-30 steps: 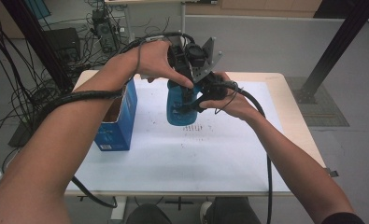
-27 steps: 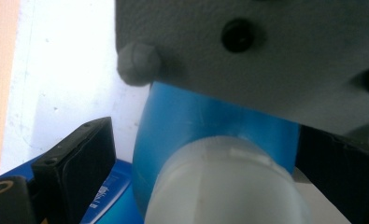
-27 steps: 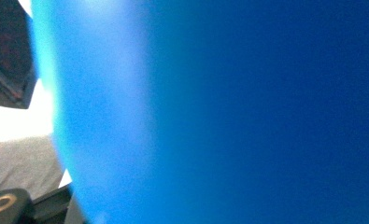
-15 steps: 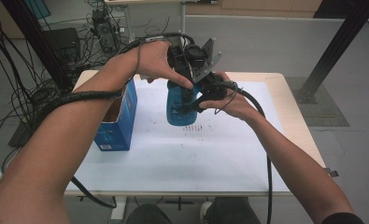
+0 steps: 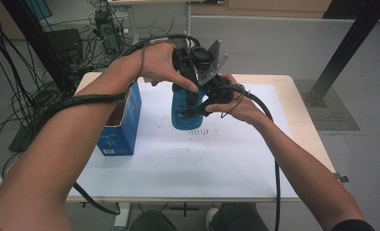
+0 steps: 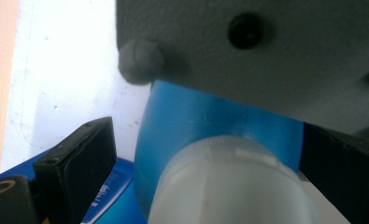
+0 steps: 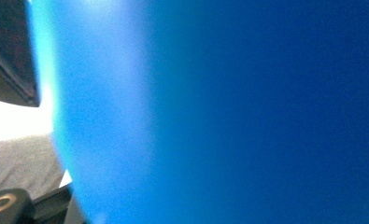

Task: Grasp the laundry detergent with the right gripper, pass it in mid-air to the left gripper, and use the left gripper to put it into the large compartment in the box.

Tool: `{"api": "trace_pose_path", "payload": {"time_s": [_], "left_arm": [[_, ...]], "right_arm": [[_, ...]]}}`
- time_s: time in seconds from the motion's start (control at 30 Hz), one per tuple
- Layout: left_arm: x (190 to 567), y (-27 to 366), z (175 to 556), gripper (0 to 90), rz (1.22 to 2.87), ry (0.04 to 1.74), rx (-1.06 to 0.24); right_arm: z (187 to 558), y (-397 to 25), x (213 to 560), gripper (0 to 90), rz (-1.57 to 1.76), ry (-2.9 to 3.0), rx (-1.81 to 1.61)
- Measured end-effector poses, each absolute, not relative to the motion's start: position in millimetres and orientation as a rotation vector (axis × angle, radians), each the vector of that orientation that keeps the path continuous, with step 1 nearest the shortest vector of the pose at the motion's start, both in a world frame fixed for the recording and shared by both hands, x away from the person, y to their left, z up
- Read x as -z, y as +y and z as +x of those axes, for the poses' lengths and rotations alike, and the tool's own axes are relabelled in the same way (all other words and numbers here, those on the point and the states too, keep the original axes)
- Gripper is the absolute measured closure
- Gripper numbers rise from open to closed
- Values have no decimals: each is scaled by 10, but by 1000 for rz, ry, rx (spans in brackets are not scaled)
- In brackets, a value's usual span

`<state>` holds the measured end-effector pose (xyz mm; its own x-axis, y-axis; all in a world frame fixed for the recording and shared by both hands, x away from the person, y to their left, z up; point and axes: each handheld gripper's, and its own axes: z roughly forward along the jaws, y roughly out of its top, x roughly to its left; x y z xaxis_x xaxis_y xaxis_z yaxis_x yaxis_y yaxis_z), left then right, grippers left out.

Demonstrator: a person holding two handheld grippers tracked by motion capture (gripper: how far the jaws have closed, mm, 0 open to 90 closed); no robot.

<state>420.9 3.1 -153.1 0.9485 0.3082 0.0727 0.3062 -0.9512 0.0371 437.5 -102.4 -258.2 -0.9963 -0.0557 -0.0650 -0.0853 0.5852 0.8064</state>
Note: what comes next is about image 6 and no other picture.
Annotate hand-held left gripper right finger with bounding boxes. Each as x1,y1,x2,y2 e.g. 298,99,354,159
298,122,369,224

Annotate cardboard box with blue print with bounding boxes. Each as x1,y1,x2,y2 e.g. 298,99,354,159
0,148,149,224

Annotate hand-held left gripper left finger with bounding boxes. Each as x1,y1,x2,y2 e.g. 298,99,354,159
32,116,118,224

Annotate blue dish soap bottle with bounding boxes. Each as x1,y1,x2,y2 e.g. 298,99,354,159
133,78,325,224

